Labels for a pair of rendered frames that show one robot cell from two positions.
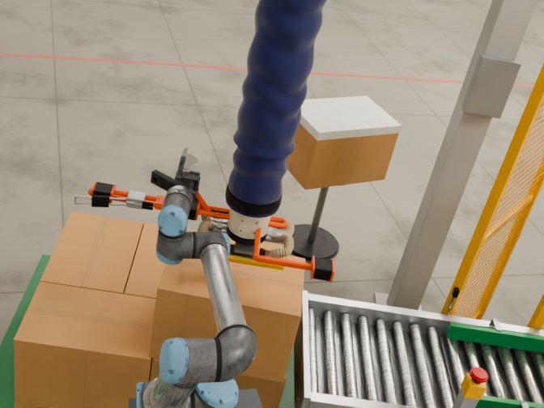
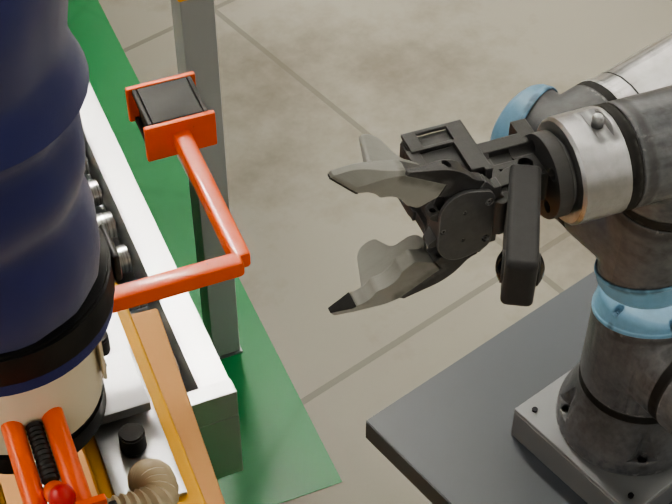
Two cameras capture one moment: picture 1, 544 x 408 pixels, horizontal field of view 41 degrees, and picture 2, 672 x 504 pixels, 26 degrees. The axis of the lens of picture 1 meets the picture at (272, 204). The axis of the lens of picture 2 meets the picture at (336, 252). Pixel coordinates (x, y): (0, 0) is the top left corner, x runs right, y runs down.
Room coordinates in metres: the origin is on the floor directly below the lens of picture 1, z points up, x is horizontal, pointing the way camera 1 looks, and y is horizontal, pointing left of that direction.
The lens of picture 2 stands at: (2.46, 1.07, 2.38)
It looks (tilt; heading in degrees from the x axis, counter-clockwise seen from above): 46 degrees down; 253
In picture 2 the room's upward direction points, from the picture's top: straight up
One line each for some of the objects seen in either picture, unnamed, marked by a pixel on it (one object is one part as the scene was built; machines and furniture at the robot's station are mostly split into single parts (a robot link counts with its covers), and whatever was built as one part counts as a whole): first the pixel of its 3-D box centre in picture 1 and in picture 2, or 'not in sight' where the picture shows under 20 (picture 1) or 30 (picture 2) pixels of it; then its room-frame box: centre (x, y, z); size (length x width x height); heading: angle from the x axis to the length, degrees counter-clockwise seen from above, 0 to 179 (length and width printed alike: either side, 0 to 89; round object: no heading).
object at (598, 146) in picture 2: (178, 198); (578, 163); (2.01, 0.30, 1.58); 0.09 x 0.05 x 0.10; 94
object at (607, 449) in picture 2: not in sight; (632, 394); (1.73, 0.05, 0.86); 0.19 x 0.19 x 0.10
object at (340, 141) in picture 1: (337, 141); not in sight; (4.15, -0.32, 0.82); 0.60 x 0.40 x 0.40; 124
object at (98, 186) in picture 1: (103, 192); not in sight; (2.45, 0.68, 1.24); 0.08 x 0.07 x 0.05; 95
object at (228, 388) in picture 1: (212, 401); (654, 332); (1.72, 0.06, 0.99); 0.17 x 0.15 x 0.18; 108
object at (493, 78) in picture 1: (490, 87); not in sight; (3.52, -0.94, 1.62); 0.20 x 0.05 x 0.30; 96
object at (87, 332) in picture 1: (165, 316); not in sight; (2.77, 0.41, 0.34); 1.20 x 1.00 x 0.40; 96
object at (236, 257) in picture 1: (244, 252); (115, 397); (2.40, 0.07, 1.14); 0.34 x 0.10 x 0.05; 95
